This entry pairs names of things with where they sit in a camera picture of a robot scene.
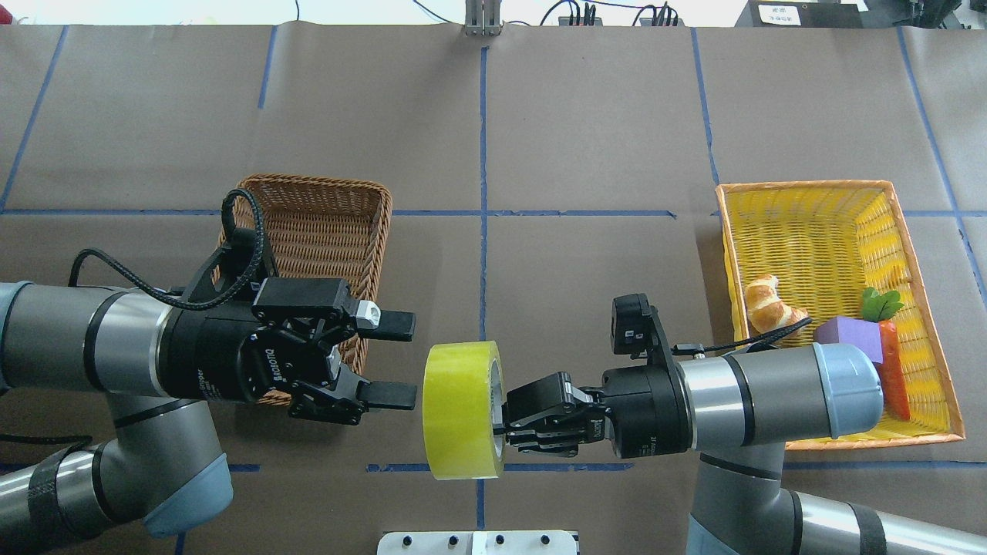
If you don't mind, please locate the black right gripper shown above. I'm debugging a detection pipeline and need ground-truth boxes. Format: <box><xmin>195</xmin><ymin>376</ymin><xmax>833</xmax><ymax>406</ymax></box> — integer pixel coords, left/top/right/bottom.
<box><xmin>505</xmin><ymin>365</ymin><xmax>693</xmax><ymax>458</ymax></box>

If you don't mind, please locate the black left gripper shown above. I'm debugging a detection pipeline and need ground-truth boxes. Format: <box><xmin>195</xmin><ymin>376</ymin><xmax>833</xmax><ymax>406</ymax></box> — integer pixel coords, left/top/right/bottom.
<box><xmin>166</xmin><ymin>277</ymin><xmax>417</xmax><ymax>426</ymax></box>

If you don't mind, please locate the yellow tape roll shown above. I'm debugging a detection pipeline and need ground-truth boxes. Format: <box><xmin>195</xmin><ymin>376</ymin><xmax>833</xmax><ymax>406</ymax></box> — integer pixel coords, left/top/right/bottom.
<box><xmin>422</xmin><ymin>341</ymin><xmax>505</xmax><ymax>480</ymax></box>

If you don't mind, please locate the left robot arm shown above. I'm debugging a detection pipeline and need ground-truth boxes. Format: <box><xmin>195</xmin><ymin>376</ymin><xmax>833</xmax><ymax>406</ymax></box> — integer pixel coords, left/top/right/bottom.
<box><xmin>2</xmin><ymin>277</ymin><xmax>416</xmax><ymax>554</ymax></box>

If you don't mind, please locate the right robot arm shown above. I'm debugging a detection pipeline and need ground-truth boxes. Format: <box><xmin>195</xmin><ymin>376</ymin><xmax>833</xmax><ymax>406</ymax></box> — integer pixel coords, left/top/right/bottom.
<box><xmin>496</xmin><ymin>344</ymin><xmax>986</xmax><ymax>554</ymax></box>

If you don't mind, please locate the brown wicker basket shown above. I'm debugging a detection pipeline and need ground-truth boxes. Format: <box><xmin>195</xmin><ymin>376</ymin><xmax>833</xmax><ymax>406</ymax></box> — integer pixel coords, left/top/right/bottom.
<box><xmin>213</xmin><ymin>173</ymin><xmax>393</xmax><ymax>407</ymax></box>

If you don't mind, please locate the yellow woven basket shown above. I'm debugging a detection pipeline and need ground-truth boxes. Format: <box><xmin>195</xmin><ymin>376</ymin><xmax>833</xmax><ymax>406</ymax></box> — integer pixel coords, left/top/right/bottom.
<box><xmin>716</xmin><ymin>180</ymin><xmax>965</xmax><ymax>451</ymax></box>

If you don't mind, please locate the toy croissant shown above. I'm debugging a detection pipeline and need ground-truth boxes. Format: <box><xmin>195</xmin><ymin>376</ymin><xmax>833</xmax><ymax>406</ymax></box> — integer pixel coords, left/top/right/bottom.
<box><xmin>743</xmin><ymin>274</ymin><xmax>810</xmax><ymax>334</ymax></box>

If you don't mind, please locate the purple cube block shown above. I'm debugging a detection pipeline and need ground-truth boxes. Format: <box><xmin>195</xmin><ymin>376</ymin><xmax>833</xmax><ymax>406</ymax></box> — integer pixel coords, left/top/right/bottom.
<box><xmin>814</xmin><ymin>316</ymin><xmax>884</xmax><ymax>365</ymax></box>

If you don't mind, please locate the orange toy carrot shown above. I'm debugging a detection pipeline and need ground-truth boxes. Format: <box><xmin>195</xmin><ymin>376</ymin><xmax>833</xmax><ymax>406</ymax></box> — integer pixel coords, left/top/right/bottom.
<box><xmin>861</xmin><ymin>287</ymin><xmax>911</xmax><ymax>422</ymax></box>

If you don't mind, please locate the black box with label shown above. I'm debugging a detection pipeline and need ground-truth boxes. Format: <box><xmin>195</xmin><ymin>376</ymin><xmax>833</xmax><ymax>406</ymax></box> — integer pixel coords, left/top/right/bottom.
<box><xmin>734</xmin><ymin>1</ymin><xmax>864</xmax><ymax>29</ymax></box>

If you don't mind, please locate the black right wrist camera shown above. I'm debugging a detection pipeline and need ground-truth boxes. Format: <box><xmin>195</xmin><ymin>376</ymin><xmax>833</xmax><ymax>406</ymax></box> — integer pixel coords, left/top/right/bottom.
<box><xmin>610</xmin><ymin>294</ymin><xmax>674</xmax><ymax>370</ymax></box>

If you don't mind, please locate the white mount base plate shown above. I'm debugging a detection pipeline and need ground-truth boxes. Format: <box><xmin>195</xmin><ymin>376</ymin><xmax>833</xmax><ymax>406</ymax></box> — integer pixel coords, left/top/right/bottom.
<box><xmin>376</xmin><ymin>530</ymin><xmax>581</xmax><ymax>554</ymax></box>

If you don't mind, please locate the aluminium frame post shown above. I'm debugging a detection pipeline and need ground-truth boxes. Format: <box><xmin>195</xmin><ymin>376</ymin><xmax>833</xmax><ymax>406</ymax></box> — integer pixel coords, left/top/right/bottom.
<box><xmin>464</xmin><ymin>0</ymin><xmax>504</xmax><ymax>38</ymax></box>

